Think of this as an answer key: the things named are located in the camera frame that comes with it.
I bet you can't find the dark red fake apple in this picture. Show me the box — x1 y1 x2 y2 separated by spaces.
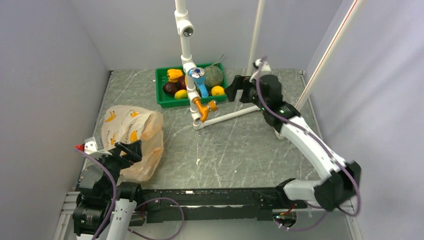
162 81 180 96

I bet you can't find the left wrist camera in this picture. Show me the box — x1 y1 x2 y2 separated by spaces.
74 136 112 159

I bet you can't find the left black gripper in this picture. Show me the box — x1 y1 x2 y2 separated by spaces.
91 139 142 199

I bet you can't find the yellow fake bell pepper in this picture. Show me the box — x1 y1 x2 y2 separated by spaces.
166 68 184 83

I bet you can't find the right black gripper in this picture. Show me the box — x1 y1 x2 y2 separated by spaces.
224 74 269 111

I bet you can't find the translucent orange plastic bag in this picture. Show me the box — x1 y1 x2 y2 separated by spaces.
101 105 164 183

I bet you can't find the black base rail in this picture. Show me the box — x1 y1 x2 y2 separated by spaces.
135 187 307 223

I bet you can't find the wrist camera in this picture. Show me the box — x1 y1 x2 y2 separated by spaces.
74 136 112 159
253 58 272 76

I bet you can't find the green plastic tray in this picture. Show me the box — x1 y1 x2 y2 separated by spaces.
155 62 231 109

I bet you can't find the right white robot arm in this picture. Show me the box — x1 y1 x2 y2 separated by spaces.
224 74 362 211

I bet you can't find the white PVC pipe frame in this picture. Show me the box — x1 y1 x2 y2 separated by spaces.
174 0 286 140

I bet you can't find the blue tap handle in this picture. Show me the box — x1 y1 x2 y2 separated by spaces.
188 67 209 98

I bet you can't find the yellow fake mango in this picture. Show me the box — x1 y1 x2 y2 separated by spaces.
174 89 188 100

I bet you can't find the yellow fake lemon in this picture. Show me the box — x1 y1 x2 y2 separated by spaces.
210 85 226 97

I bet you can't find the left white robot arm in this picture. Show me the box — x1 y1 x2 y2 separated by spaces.
72 137 144 240

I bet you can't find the green fake melon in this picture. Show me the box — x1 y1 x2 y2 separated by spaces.
204 65 224 89

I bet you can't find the white pole with red stripe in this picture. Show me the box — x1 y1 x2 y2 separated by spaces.
295 0 365 110

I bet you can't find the dark red fruit in tray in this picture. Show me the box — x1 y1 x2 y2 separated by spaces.
177 75 187 90

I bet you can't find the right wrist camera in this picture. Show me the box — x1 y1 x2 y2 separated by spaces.
253 58 272 76

